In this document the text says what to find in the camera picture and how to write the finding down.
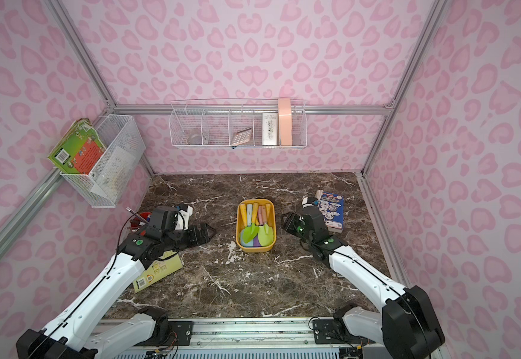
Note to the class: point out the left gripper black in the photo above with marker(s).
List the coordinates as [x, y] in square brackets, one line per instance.
[191, 233]

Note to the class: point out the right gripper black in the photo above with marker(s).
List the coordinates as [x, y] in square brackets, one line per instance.
[307, 211]

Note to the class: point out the yellow plastic storage box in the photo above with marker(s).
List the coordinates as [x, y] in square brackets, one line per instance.
[271, 222]

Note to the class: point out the purple shovel pink handle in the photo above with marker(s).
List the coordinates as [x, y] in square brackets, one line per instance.
[259, 222]

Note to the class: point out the light blue plastic shovel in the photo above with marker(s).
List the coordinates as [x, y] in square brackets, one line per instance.
[247, 214]

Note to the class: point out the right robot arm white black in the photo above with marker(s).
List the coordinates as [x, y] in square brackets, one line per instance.
[405, 322]

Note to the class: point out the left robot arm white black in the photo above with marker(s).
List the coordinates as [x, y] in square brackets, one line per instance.
[69, 335]

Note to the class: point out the pink box on shelf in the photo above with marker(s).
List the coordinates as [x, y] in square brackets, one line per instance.
[285, 122]

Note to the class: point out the white box on shelf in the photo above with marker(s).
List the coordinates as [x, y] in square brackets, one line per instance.
[269, 129]

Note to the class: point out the yellow green booklet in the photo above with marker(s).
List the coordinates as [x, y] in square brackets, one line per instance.
[167, 264]

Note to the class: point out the blue white book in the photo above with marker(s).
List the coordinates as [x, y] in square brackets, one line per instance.
[332, 207]

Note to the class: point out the red pen holder cup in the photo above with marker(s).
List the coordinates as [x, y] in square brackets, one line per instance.
[138, 219]

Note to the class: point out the white papers in basket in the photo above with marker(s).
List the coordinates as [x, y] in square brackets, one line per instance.
[112, 175]

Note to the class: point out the round clear object on shelf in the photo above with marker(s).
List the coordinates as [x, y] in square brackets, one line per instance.
[195, 138]

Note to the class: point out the small pink calculator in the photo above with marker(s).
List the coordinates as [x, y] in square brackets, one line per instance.
[242, 137]

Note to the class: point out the green red book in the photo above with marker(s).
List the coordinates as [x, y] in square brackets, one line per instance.
[79, 150]

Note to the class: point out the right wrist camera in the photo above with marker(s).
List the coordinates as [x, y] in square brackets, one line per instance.
[310, 201]

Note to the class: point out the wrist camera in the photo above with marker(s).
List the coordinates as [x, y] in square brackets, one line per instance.
[184, 213]
[310, 201]

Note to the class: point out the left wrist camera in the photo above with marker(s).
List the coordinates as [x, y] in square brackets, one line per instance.
[184, 213]

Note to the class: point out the white mesh wall basket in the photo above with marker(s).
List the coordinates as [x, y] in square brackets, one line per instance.
[114, 131]

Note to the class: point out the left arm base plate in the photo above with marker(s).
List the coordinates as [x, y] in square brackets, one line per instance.
[179, 332]

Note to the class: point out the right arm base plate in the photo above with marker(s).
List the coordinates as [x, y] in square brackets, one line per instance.
[332, 331]

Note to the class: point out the white wire wall shelf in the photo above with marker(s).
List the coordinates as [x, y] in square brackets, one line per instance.
[218, 122]

